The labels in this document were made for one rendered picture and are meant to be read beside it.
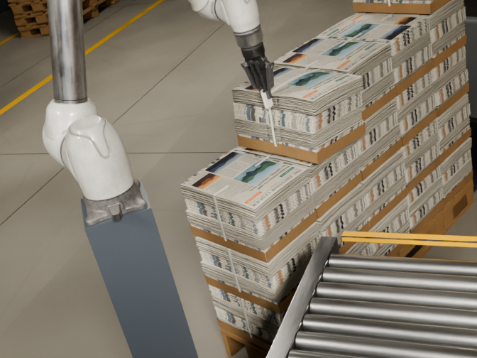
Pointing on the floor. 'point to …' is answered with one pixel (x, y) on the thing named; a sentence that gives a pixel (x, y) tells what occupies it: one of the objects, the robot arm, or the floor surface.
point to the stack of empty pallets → (25, 27)
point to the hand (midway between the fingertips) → (267, 98)
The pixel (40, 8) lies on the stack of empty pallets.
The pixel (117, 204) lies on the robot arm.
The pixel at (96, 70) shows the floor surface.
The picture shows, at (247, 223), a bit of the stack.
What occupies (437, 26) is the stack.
